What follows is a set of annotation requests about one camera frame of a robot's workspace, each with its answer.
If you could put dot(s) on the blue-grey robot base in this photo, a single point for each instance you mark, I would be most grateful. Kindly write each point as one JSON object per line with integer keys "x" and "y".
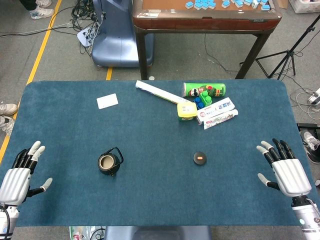
{"x": 112, "y": 45}

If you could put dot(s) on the blue toy building block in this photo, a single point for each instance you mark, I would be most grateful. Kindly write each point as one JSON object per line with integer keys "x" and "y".
{"x": 197, "y": 101}

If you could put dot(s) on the blue felt table mat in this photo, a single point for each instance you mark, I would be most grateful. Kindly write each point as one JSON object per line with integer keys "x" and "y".
{"x": 155, "y": 140}

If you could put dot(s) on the white card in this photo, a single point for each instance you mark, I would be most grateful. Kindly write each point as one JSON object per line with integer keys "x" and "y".
{"x": 107, "y": 101}

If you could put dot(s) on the black floor plate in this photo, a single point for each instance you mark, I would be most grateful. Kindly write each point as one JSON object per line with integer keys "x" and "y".
{"x": 308, "y": 125}

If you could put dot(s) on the blue-grey robot torso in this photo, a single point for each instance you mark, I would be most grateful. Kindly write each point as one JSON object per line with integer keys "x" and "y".
{"x": 157, "y": 233}

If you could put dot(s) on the white long tube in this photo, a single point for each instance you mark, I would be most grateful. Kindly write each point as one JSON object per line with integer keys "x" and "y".
{"x": 155, "y": 91}

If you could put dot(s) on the white sneaker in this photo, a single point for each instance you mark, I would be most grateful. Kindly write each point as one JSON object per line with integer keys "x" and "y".
{"x": 41, "y": 12}
{"x": 43, "y": 3}

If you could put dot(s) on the black and grey sneaker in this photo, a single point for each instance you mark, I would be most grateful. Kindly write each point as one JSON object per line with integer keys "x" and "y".
{"x": 311, "y": 147}

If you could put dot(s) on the white toothpaste tube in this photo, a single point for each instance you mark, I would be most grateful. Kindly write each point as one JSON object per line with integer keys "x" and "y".
{"x": 220, "y": 120}

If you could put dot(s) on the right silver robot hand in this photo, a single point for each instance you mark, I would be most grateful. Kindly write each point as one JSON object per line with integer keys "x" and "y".
{"x": 292, "y": 177}

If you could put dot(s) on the small black teapot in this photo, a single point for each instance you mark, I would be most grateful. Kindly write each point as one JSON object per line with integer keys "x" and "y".
{"x": 107, "y": 162}

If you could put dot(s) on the blue mahjong tile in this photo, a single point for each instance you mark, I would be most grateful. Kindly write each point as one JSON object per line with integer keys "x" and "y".
{"x": 265, "y": 7}
{"x": 189, "y": 4}
{"x": 226, "y": 2}

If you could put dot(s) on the white power strip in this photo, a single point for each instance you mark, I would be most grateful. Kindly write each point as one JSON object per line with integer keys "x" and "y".
{"x": 83, "y": 37}

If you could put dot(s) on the black teapot lid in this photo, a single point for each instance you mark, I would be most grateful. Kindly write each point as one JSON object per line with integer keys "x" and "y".
{"x": 200, "y": 161}

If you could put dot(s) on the white power adapter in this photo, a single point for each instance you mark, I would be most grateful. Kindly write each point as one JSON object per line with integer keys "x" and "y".
{"x": 315, "y": 97}

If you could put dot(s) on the person in black trousers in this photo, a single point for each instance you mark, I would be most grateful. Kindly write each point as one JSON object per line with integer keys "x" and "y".
{"x": 27, "y": 3}

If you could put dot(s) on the white mahjong tile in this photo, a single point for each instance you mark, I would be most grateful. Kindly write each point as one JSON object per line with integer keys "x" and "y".
{"x": 255, "y": 3}

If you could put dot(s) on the beige sneaker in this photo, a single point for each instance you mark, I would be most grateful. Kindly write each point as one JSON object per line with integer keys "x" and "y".
{"x": 7, "y": 109}
{"x": 7, "y": 125}

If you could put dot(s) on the black tripod stand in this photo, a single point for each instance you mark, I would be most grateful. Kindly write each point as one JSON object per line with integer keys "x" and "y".
{"x": 288, "y": 53}

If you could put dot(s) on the green toy building block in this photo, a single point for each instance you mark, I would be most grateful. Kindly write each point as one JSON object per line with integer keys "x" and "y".
{"x": 206, "y": 100}

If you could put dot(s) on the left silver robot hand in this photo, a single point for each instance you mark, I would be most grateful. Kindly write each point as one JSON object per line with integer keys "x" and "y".
{"x": 15, "y": 182}

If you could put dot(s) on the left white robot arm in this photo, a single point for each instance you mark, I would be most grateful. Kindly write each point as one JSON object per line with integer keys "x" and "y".
{"x": 12, "y": 216}

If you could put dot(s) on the printed plastic bag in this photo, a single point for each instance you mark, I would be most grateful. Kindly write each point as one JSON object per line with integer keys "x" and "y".
{"x": 80, "y": 233}

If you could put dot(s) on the cardboard box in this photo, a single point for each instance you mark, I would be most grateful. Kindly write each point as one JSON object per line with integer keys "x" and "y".
{"x": 282, "y": 3}

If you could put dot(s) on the brown mahjong table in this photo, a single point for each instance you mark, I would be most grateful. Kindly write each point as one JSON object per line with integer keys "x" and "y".
{"x": 200, "y": 23}

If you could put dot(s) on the white storage crate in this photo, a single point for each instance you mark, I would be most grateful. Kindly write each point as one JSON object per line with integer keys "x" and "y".
{"x": 307, "y": 6}

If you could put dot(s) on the green chips can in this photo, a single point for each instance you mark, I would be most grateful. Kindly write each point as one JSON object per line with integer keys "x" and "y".
{"x": 215, "y": 90}

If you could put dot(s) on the white toothpaste box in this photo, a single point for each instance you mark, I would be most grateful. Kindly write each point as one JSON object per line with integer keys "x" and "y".
{"x": 217, "y": 108}

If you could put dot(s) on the yellow-lidded small container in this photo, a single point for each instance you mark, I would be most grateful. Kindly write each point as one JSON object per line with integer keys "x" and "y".
{"x": 186, "y": 110}

